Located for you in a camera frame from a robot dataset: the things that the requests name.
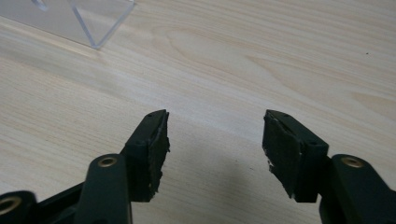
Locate clear acrylic stand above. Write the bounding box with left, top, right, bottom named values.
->
left=0, top=0, right=135, bottom=50

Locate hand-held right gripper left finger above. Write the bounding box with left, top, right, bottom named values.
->
left=120, top=108, right=171, bottom=203

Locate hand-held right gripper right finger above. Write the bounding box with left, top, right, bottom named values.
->
left=262, top=108, right=331, bottom=203

